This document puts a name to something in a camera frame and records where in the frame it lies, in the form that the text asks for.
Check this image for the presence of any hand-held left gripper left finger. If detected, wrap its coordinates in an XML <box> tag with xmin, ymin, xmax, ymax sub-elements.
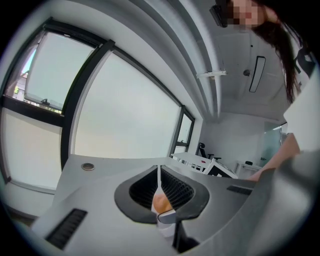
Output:
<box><xmin>31</xmin><ymin>164</ymin><xmax>179</xmax><ymax>256</ymax></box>

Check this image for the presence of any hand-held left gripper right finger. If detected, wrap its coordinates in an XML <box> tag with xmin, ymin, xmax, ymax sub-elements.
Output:
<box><xmin>159</xmin><ymin>164</ymin><xmax>257</xmax><ymax>248</ymax></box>

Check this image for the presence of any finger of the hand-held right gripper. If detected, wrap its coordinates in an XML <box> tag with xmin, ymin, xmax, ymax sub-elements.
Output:
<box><xmin>156</xmin><ymin>209</ymin><xmax>177</xmax><ymax>241</ymax></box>

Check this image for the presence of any orange-brown round object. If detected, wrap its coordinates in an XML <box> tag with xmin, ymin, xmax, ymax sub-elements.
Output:
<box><xmin>152</xmin><ymin>189</ymin><xmax>174</xmax><ymax>214</ymax></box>

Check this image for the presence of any person's right forearm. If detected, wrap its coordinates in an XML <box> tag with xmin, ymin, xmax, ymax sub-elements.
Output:
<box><xmin>247</xmin><ymin>132</ymin><xmax>301</xmax><ymax>182</ymax></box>

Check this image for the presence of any white tilted table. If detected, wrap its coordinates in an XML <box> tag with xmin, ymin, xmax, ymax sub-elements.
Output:
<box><xmin>202</xmin><ymin>157</ymin><xmax>239</xmax><ymax>180</ymax></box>

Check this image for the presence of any small white desk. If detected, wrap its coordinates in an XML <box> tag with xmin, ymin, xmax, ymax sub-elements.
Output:
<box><xmin>236</xmin><ymin>161</ymin><xmax>263</xmax><ymax>176</ymax></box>

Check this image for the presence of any white table with red item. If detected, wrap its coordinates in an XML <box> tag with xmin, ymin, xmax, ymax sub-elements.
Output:
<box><xmin>170</xmin><ymin>151</ymin><xmax>213</xmax><ymax>173</ymax></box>

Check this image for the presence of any black office chair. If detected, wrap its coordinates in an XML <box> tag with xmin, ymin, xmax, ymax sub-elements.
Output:
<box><xmin>197</xmin><ymin>141</ymin><xmax>223</xmax><ymax>161</ymax></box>

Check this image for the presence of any frosted glass door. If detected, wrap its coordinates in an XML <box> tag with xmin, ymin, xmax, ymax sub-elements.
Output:
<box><xmin>262</xmin><ymin>121</ymin><xmax>285</xmax><ymax>168</ymax></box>

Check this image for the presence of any narrow black framed window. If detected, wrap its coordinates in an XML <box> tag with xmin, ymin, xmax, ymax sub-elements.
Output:
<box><xmin>174</xmin><ymin>104</ymin><xmax>196</xmax><ymax>155</ymax></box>

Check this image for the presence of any large black framed window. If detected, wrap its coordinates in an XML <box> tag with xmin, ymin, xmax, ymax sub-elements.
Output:
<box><xmin>61</xmin><ymin>39</ymin><xmax>186</xmax><ymax>161</ymax></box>

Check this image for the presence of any person's white printed shirt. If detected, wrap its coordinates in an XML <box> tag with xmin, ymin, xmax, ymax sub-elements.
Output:
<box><xmin>283</xmin><ymin>43</ymin><xmax>320</xmax><ymax>155</ymax></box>

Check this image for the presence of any black framed ceiling light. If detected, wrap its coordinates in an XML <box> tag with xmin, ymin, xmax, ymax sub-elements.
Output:
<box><xmin>248</xmin><ymin>55</ymin><xmax>267</xmax><ymax>94</ymax></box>

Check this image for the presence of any person's face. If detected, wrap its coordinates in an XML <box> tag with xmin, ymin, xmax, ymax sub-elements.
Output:
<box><xmin>226</xmin><ymin>0</ymin><xmax>266</xmax><ymax>32</ymax></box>

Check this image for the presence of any white ceiling bracket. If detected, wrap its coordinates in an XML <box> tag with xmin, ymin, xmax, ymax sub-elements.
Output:
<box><xmin>196</xmin><ymin>70</ymin><xmax>228</xmax><ymax>80</ymax></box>

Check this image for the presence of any black framed window with handle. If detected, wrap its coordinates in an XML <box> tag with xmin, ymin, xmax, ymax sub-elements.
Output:
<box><xmin>0</xmin><ymin>16</ymin><xmax>113</xmax><ymax>196</ymax></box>

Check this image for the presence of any black head-worn camera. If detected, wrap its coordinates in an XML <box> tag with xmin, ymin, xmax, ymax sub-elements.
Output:
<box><xmin>208</xmin><ymin>0</ymin><xmax>230</xmax><ymax>28</ymax></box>

